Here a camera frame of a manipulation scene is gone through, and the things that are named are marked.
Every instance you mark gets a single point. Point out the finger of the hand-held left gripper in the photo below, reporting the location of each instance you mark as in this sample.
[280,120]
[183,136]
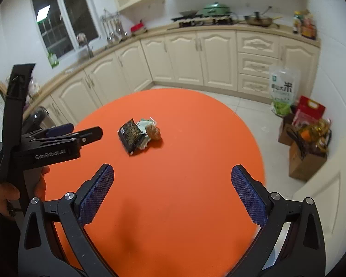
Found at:
[89,137]
[59,129]

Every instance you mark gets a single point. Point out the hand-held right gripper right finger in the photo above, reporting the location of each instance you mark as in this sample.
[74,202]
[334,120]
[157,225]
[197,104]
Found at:
[248,196]

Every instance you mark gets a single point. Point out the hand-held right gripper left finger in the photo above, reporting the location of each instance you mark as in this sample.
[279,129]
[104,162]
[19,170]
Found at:
[98,196]

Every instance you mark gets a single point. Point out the black snack wrapper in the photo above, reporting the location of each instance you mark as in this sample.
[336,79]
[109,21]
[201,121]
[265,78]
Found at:
[131,135]

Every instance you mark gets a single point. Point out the white green wrapper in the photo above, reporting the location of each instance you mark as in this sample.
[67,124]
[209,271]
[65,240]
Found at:
[144,124]

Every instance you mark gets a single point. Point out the brown pastry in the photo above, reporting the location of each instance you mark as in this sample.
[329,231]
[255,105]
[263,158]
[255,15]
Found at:
[153,132]

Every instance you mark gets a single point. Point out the person's left hand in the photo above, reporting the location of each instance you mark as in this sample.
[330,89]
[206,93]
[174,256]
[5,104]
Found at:
[5,194]

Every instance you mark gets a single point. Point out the dark metal pot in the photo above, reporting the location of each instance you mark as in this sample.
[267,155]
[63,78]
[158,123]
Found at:
[37,118]

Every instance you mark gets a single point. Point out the large cardboard box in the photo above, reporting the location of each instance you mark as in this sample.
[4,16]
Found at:
[304,164]

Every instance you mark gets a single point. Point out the green white packet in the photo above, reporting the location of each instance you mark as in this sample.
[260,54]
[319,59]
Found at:
[53,60]

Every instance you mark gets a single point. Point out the white panelled door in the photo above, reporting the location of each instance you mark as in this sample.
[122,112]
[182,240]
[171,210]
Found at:
[320,202]

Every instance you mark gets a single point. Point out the small cardboard box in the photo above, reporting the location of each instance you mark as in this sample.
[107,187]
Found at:
[285,132]

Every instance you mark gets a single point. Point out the orange round object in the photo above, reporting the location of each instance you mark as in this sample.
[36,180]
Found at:
[305,134]

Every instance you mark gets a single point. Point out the metal sink faucet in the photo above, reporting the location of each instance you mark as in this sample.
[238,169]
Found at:
[89,50]

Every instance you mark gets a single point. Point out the red gift box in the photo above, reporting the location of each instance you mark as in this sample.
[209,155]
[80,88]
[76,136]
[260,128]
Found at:
[308,109]

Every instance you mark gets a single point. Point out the metal utensil rack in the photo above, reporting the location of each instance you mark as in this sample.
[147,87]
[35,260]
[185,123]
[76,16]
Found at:
[112,28]

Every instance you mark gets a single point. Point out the white green rice bag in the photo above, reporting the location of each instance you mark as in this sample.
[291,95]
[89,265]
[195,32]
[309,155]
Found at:
[284,89]

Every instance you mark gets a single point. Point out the kitchen window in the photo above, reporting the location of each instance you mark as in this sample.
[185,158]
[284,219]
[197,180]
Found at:
[75,11]

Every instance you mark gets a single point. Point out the red kitchen container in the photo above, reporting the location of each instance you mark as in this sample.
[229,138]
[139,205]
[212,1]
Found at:
[138,27]

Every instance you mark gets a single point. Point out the cream kitchen base cabinets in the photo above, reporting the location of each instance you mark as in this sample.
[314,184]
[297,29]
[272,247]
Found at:
[213,57]

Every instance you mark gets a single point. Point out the black wok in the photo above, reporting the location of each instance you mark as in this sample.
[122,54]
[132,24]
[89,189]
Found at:
[190,13]

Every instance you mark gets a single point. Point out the black gas stove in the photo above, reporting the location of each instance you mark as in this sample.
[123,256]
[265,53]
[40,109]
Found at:
[204,21]

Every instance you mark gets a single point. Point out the steel frying pan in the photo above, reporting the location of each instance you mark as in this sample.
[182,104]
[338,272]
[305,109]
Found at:
[259,20]

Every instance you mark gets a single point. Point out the green cooking pot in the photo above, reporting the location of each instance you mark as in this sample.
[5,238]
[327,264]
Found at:
[216,9]

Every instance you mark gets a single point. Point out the colourful snack bags on counter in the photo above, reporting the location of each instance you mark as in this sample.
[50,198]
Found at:
[305,24]

